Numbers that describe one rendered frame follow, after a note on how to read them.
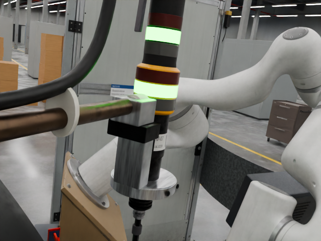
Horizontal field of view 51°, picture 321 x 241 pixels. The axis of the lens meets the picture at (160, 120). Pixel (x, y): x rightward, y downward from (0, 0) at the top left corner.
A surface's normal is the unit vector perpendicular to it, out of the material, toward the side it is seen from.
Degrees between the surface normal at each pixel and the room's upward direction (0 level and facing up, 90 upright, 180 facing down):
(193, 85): 41
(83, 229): 90
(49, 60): 90
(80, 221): 90
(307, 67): 120
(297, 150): 55
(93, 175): 70
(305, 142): 47
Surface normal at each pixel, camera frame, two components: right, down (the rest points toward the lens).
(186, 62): 0.48, 0.25
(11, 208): 0.81, -0.56
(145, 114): 0.89, 0.21
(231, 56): -0.85, -0.01
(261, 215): -0.48, -0.18
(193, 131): 0.28, 0.37
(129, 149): -0.43, 0.13
